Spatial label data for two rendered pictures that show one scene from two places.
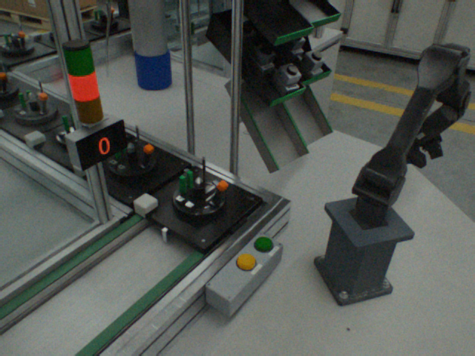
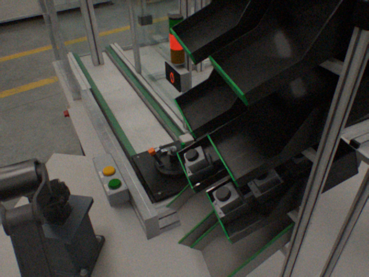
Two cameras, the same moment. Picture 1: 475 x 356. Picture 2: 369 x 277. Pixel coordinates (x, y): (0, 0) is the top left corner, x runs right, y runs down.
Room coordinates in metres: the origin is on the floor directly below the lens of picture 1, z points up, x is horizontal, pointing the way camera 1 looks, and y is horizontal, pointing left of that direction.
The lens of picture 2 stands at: (1.28, -0.63, 1.75)
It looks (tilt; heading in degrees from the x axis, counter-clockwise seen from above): 38 degrees down; 118
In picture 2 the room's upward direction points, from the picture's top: 2 degrees counter-clockwise
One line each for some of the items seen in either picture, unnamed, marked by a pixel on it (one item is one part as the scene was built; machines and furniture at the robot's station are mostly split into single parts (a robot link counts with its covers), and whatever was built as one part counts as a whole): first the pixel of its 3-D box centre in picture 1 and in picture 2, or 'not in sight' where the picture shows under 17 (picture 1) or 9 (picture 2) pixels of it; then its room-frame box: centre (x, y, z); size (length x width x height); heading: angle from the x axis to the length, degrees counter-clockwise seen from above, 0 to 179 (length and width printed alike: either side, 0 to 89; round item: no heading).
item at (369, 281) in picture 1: (359, 248); (66, 236); (0.71, -0.30, 0.96); 0.15 x 0.15 x 0.20; 18
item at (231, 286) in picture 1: (246, 271); (110, 177); (0.65, -0.03, 0.93); 0.21 x 0.07 x 0.06; 144
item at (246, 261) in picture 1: (246, 262); (108, 171); (0.65, -0.03, 0.96); 0.04 x 0.04 x 0.02
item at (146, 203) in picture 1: (145, 205); (186, 141); (0.83, 0.23, 0.97); 0.05 x 0.05 x 0.04; 54
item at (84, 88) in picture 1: (84, 84); (177, 40); (0.77, 0.30, 1.33); 0.05 x 0.05 x 0.05
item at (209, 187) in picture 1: (199, 199); (174, 162); (0.85, 0.09, 0.98); 0.14 x 0.14 x 0.02
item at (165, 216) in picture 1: (200, 205); (174, 166); (0.85, 0.09, 0.96); 0.24 x 0.24 x 0.02; 54
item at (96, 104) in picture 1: (88, 107); (177, 54); (0.77, 0.30, 1.28); 0.05 x 0.05 x 0.05
